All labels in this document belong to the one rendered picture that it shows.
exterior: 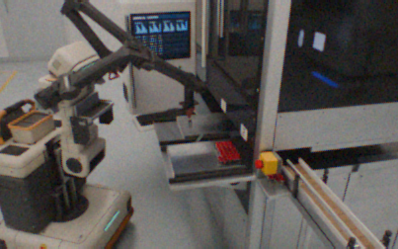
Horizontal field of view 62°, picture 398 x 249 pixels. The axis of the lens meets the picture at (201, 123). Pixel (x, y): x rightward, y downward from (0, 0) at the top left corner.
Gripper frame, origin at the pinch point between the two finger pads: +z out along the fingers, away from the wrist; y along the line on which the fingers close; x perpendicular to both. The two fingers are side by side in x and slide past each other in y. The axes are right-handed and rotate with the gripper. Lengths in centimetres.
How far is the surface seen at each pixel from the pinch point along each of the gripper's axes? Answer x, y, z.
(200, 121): 4.6, 10.6, 7.1
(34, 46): 532, -52, 69
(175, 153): -22.8, -19.7, 7.2
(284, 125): -62, 15, -19
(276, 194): -73, 5, 7
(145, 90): 47.2, -9.2, -2.1
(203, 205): 26, 26, 95
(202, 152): -28.6, -6.5, 7.1
